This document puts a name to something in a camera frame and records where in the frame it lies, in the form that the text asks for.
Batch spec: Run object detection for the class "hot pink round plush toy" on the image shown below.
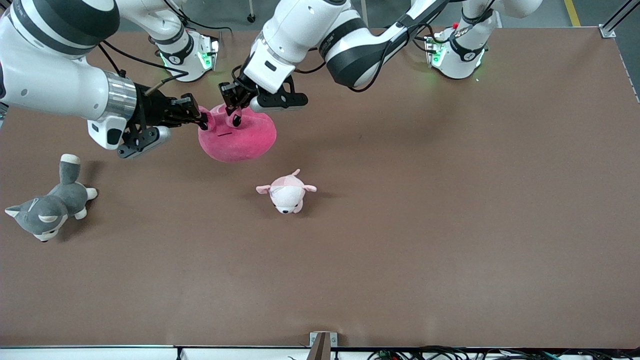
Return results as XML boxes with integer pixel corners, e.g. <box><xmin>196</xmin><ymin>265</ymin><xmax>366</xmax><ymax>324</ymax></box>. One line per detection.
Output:
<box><xmin>198</xmin><ymin>103</ymin><xmax>277</xmax><ymax>163</ymax></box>

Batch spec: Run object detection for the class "pale pink plush pig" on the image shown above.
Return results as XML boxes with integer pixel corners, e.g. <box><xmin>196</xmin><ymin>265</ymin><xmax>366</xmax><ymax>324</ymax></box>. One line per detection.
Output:
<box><xmin>256</xmin><ymin>169</ymin><xmax>318</xmax><ymax>215</ymax></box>

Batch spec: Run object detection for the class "grey white husky plush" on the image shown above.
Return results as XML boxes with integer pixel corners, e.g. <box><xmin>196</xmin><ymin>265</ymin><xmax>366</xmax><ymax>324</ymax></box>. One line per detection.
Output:
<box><xmin>5</xmin><ymin>153</ymin><xmax>98</xmax><ymax>243</ymax></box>

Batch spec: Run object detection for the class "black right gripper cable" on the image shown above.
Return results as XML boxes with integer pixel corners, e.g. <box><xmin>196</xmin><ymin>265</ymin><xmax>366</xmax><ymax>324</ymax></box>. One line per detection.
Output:
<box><xmin>97</xmin><ymin>40</ymin><xmax>190</xmax><ymax>97</ymax></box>

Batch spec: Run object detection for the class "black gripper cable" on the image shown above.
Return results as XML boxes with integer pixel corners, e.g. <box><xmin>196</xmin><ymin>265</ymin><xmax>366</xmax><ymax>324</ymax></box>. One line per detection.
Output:
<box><xmin>295</xmin><ymin>20</ymin><xmax>451</xmax><ymax>94</ymax></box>
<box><xmin>97</xmin><ymin>40</ymin><xmax>190</xmax><ymax>97</ymax></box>

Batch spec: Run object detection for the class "black right arm base cable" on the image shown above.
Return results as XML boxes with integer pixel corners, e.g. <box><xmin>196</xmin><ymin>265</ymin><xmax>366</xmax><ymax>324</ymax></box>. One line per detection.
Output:
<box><xmin>165</xmin><ymin>0</ymin><xmax>233</xmax><ymax>38</ymax></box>

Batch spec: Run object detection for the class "black arm base cable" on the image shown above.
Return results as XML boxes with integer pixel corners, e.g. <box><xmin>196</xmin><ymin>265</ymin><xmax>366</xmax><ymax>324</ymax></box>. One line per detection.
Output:
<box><xmin>165</xmin><ymin>0</ymin><xmax>233</xmax><ymax>38</ymax></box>
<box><xmin>412</xmin><ymin>22</ymin><xmax>451</xmax><ymax>55</ymax></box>

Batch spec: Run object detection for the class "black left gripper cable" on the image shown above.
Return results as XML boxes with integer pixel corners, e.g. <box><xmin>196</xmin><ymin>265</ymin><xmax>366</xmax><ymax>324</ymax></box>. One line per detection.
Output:
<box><xmin>295</xmin><ymin>20</ymin><xmax>451</xmax><ymax>94</ymax></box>

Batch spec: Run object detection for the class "black left arm base cable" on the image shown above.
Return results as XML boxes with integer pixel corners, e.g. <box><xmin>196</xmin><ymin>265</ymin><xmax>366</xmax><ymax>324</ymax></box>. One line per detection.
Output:
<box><xmin>412</xmin><ymin>22</ymin><xmax>451</xmax><ymax>55</ymax></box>

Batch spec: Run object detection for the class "metal table edge bracket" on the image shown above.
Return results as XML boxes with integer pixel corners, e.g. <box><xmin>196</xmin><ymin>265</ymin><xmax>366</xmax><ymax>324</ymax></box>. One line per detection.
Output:
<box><xmin>309</xmin><ymin>331</ymin><xmax>338</xmax><ymax>360</ymax></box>

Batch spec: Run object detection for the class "white table edge rail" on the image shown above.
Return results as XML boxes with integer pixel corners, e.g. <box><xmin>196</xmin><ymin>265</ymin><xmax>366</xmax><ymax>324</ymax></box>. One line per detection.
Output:
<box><xmin>0</xmin><ymin>345</ymin><xmax>640</xmax><ymax>360</ymax></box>

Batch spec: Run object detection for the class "black cable bundle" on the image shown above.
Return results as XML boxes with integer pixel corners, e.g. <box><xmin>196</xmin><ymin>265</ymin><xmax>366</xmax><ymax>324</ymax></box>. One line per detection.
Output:
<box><xmin>367</xmin><ymin>346</ymin><xmax>640</xmax><ymax>360</ymax></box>

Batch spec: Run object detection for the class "aluminium frame post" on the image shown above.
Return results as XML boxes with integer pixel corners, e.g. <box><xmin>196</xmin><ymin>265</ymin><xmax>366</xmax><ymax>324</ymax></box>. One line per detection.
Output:
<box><xmin>599</xmin><ymin>0</ymin><xmax>640</xmax><ymax>39</ymax></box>

